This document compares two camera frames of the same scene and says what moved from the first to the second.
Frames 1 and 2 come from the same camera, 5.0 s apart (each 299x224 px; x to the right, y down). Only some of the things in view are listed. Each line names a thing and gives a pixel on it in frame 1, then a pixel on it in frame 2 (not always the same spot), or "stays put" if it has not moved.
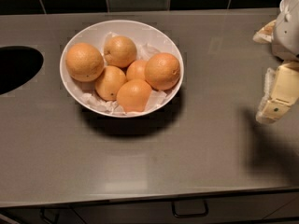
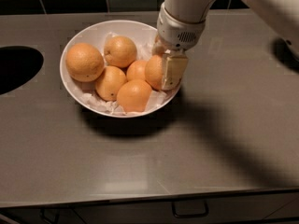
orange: (162, 71) stays put
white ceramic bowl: (121, 68) stays put
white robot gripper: (287, 35) -> (175, 34)
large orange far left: (84, 62) stays put
